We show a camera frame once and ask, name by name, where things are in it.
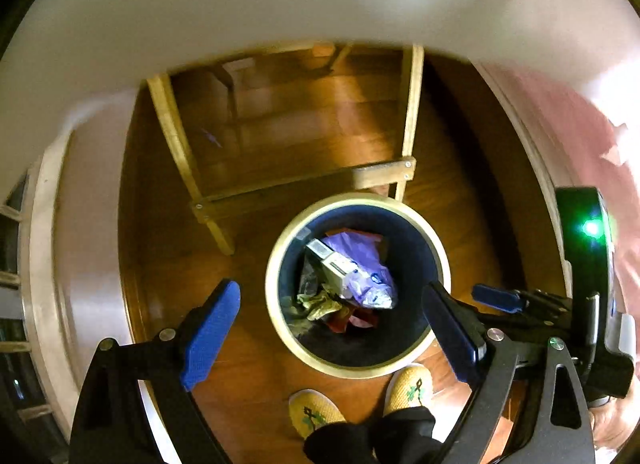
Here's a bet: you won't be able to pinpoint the gold foil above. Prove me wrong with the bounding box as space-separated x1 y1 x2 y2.
295 289 351 322

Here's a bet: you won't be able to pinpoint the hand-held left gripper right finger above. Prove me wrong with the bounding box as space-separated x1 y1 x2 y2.
421 280 597 464

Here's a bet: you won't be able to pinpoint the window with metal grille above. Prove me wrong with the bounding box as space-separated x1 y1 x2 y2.
0 179 66 445

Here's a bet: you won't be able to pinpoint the wooden table frame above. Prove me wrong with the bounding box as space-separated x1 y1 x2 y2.
146 44 426 256

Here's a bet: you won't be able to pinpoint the pink bed blanket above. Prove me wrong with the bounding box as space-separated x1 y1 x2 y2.
475 64 640 305

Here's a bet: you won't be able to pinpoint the purple plastic bag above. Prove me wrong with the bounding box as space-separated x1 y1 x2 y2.
322 230 398 310

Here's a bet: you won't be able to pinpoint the person's black trousers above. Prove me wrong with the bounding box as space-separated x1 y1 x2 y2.
302 406 441 464

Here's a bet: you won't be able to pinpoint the person's right hand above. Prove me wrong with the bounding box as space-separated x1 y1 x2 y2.
590 394 636 455

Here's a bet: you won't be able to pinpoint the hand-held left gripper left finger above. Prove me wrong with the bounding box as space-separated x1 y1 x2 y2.
69 279 242 464

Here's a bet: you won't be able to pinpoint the grey carton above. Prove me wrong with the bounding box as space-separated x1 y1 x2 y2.
304 239 353 300

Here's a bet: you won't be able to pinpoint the red wrapper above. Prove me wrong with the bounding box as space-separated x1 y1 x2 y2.
327 306 381 332

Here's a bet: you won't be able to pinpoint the person's right yellow slipper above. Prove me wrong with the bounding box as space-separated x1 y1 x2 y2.
384 363 435 417

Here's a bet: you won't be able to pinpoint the person's left yellow slipper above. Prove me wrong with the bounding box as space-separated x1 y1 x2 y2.
289 389 346 440

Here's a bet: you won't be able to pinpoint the blue bin with yellow rim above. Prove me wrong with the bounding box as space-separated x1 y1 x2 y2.
265 192 451 379

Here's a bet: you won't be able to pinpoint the person's yellow slipper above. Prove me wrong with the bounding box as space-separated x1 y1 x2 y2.
289 389 346 440
384 363 435 417

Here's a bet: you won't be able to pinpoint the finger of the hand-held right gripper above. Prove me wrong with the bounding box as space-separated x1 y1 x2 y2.
471 283 578 331

